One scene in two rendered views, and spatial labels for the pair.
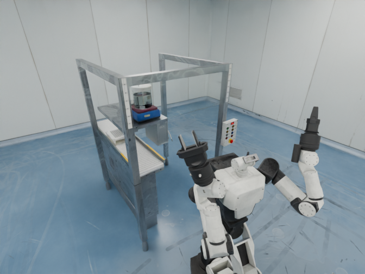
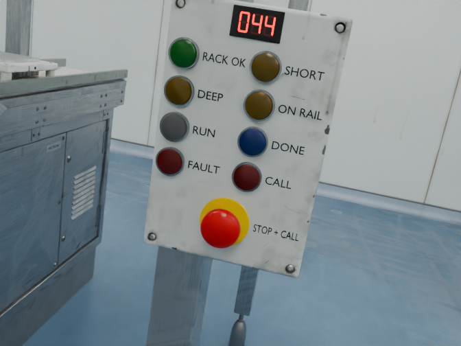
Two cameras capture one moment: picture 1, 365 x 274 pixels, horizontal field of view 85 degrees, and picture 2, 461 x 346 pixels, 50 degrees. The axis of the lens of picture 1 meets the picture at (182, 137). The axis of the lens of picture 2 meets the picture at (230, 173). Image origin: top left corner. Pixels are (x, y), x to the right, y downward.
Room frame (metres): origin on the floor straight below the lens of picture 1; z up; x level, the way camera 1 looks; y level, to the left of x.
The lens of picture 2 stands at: (1.48, -0.83, 1.15)
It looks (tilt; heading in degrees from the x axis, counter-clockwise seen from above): 16 degrees down; 46
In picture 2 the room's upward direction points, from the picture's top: 9 degrees clockwise
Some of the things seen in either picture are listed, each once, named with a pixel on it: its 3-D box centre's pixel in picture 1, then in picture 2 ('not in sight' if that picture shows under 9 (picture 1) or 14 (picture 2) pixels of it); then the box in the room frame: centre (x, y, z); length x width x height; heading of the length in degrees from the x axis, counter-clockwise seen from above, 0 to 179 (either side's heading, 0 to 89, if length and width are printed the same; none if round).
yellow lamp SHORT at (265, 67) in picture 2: not in sight; (265, 67); (1.82, -0.51, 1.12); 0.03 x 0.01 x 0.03; 127
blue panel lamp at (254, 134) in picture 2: not in sight; (252, 142); (1.82, -0.51, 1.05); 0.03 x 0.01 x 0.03; 127
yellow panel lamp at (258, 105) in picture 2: not in sight; (258, 105); (1.82, -0.51, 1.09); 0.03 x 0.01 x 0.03; 127
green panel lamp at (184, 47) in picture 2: not in sight; (183, 53); (1.78, -0.44, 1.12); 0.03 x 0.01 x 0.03; 127
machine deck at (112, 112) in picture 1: (130, 113); not in sight; (1.64, 0.46, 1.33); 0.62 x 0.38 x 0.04; 37
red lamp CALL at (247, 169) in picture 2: not in sight; (246, 177); (1.82, -0.51, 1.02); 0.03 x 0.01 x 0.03; 127
